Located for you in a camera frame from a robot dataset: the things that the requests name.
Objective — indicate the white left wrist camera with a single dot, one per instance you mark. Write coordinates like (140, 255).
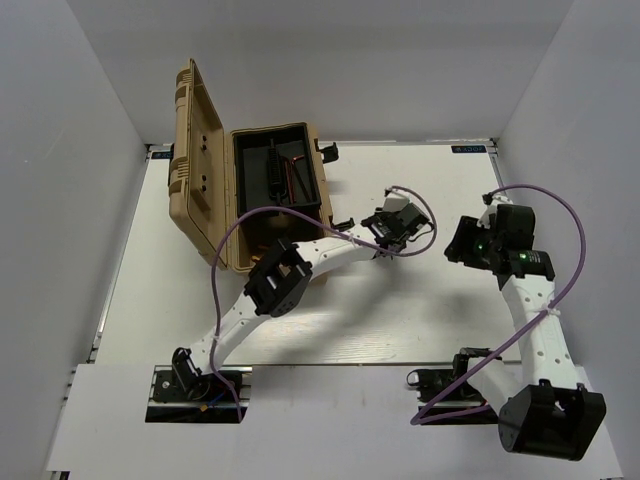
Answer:
(394, 201)

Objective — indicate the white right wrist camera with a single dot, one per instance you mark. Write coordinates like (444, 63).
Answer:
(492, 201)

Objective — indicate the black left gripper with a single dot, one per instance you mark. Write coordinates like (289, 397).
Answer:
(385, 215)

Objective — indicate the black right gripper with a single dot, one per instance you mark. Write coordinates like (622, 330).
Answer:
(460, 247)

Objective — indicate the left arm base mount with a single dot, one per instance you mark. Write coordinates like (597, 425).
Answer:
(208, 402)

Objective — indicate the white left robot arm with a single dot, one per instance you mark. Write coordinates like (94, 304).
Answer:
(277, 282)

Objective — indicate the black toolbox tray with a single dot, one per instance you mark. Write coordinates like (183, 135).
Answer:
(261, 179)

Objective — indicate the long thin bronze hex key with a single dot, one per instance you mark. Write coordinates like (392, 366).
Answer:
(293, 167)

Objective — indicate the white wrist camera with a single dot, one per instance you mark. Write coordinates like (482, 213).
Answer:
(492, 201)
(394, 201)

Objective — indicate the tan plastic toolbox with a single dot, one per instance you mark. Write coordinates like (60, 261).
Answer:
(202, 184)

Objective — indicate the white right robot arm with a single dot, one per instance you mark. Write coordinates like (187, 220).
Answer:
(548, 412)

